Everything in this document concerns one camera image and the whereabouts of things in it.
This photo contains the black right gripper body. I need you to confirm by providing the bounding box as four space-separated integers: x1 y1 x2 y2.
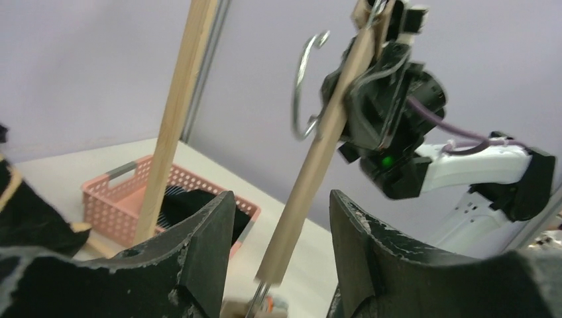
320 41 447 152

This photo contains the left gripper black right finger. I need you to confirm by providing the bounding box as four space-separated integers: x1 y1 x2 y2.
327 190 561 318

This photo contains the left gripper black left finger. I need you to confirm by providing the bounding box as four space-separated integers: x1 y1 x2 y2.
1 191 236 317

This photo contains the wooden hanger with grey underwear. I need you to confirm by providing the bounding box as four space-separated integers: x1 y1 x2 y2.
246 1 394 317

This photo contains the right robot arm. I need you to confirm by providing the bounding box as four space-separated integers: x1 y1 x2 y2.
339 41 557 255

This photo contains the pink perforated plastic basket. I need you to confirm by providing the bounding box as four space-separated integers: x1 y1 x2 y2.
82 155 261 259

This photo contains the black blanket with cream flowers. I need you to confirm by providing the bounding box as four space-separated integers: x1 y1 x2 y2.
0 123 93 258

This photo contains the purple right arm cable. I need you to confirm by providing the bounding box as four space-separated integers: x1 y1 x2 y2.
406 95 528 155

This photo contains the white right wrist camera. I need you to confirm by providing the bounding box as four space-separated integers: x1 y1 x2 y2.
386 0 429 45

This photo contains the wooden clothes rack frame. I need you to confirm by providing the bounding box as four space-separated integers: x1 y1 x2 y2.
83 0 221 260

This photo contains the grey metal corner rail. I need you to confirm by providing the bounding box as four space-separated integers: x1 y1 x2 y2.
180 0 231 144

